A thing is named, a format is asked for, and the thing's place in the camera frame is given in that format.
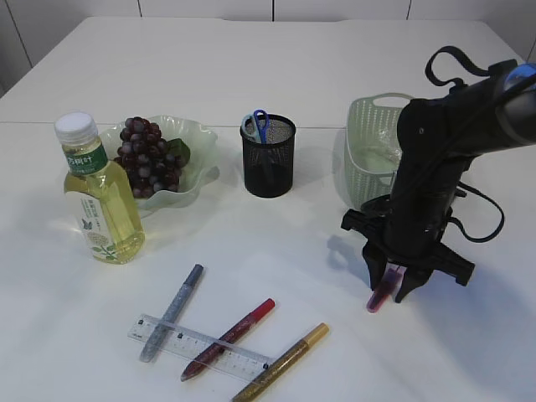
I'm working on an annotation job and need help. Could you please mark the clear plastic sheet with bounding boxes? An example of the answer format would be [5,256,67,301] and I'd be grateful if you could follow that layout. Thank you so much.
[377,128,402,164]

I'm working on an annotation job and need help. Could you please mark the silver glitter pen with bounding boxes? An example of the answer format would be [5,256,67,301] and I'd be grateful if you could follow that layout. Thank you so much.
[139,264,204,363]

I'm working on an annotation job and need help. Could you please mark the green woven plastic basket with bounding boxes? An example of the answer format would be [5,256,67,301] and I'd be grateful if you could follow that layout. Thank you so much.
[344,93,412,210]

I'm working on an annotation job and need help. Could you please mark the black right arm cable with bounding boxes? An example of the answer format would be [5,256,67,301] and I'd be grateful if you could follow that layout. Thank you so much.
[359,45,536,243]

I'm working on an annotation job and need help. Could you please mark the red glitter pen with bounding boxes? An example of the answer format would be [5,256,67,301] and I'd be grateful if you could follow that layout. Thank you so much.
[180,298,276,382]

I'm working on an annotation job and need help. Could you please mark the purple artificial grape bunch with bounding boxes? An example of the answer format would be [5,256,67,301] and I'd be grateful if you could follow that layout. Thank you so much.
[114,116,191,199]

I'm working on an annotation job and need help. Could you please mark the yellow tea bottle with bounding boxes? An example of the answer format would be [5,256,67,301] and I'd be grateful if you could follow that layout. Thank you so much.
[54,111,145,265]

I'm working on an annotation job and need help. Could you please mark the pink purple scissors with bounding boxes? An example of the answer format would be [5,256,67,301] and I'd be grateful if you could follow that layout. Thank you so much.
[366,264,405,313]

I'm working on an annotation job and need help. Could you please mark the black mesh pen holder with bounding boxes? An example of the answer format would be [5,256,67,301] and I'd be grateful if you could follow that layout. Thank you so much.
[240,113,296,198]

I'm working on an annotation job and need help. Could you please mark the gold glitter pen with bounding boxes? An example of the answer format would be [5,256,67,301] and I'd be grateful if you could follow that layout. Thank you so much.
[232,322,330,402]

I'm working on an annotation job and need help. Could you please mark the blue scissors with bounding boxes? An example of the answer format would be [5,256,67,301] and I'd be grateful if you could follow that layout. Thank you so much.
[240,109,270,144]

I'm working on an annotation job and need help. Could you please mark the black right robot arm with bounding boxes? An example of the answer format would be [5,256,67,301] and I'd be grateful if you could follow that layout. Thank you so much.
[341,60,535,303]

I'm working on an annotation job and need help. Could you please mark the green wavy glass plate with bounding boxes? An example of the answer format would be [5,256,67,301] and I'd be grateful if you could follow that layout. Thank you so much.
[100,115,217,217]

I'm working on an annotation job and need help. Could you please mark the clear plastic ruler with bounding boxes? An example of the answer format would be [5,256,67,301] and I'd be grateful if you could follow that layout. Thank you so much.
[127,314,275,381]

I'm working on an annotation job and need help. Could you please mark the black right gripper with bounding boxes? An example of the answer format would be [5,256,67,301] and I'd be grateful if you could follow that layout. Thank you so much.
[341,209,475,303]

